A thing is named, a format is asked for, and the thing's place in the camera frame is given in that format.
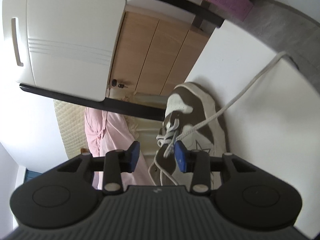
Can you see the white shoelace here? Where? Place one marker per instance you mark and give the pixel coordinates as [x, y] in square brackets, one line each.
[240, 95]

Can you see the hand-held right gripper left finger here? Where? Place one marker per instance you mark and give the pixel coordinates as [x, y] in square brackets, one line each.
[134, 155]

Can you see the pink duvet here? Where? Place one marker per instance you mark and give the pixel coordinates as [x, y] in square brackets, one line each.
[112, 140]

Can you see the wooden drawer cabinet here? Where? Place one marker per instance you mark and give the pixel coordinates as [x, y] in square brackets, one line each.
[155, 55]

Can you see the white chair with black frame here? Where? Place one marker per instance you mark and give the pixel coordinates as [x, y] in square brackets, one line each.
[67, 42]

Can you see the white and brown sneaker shoe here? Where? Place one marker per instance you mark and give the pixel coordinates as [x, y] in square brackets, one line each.
[200, 102]

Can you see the black key bunch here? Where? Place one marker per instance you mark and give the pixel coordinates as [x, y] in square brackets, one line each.
[118, 83]

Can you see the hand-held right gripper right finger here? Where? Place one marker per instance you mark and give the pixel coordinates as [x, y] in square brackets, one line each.
[180, 158]

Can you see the cream quilted headboard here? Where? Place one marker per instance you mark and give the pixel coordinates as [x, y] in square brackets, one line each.
[71, 127]

